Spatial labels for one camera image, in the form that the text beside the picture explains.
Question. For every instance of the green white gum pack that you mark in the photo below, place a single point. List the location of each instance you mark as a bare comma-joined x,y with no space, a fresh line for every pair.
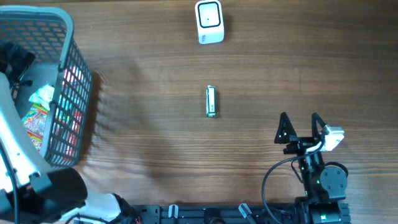
210,101

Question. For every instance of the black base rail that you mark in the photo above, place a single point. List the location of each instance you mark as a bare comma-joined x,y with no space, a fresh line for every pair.
244,213

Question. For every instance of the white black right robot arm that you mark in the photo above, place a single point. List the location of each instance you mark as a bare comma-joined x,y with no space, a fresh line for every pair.
324,182

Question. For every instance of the white barcode scanner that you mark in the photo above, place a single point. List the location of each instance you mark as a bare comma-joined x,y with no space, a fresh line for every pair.
209,18

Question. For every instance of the grey plastic shopping basket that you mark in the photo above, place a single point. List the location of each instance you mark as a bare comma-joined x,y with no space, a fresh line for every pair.
47,33

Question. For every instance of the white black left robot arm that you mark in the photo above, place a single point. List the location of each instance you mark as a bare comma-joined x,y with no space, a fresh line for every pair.
33,192

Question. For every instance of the teal tissue pack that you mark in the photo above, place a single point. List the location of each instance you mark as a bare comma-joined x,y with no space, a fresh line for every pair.
44,95

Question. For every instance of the green candy bag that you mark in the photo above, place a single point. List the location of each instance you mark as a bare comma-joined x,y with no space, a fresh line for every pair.
34,122

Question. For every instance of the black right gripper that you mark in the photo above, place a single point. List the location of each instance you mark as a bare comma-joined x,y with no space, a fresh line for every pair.
305,143

